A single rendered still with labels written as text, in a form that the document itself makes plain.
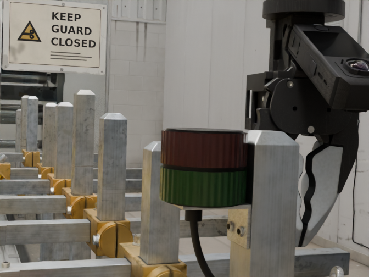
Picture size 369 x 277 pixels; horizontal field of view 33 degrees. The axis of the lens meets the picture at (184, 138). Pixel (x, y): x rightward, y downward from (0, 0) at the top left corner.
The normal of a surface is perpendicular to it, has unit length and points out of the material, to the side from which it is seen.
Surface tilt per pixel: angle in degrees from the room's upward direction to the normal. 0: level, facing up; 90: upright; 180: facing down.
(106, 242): 90
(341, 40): 27
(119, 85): 90
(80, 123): 90
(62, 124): 90
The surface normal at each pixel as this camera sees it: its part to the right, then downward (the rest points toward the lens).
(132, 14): 0.33, 0.06
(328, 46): 0.12, -0.86
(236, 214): -0.94, -0.02
